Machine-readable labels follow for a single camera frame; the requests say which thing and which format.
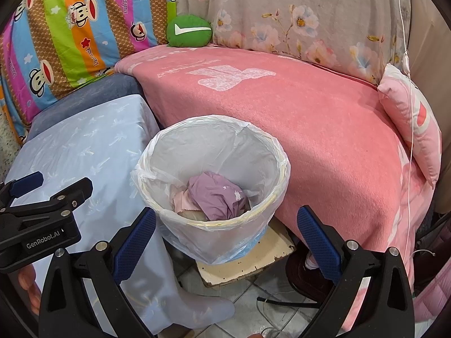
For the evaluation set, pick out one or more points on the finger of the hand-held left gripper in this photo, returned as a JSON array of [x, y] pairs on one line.
[[28, 182], [70, 197]]

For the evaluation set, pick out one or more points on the worn wooden board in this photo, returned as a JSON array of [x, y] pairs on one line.
[[246, 264]]

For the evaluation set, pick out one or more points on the green cushion with white tick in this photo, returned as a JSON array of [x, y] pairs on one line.
[[188, 31]]

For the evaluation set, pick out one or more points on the blue grey sofa cushion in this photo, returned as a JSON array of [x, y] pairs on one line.
[[88, 95]]

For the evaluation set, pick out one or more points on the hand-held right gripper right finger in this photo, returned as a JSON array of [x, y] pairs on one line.
[[319, 243]]

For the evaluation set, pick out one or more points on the pink blanket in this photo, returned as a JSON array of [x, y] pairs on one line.
[[317, 119]]

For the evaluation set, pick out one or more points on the striped monkey print quilt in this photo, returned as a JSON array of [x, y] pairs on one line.
[[70, 42]]

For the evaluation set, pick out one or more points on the pink white pillow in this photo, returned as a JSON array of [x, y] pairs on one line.
[[412, 123]]

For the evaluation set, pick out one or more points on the person's left hand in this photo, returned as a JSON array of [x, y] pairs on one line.
[[28, 281]]

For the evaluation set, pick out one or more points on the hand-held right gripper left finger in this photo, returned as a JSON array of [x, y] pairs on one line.
[[135, 239]]

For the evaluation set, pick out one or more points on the pink cloth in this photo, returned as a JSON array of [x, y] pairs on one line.
[[181, 200]]

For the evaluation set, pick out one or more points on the bin with white plastic liner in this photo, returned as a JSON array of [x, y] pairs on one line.
[[211, 141]]

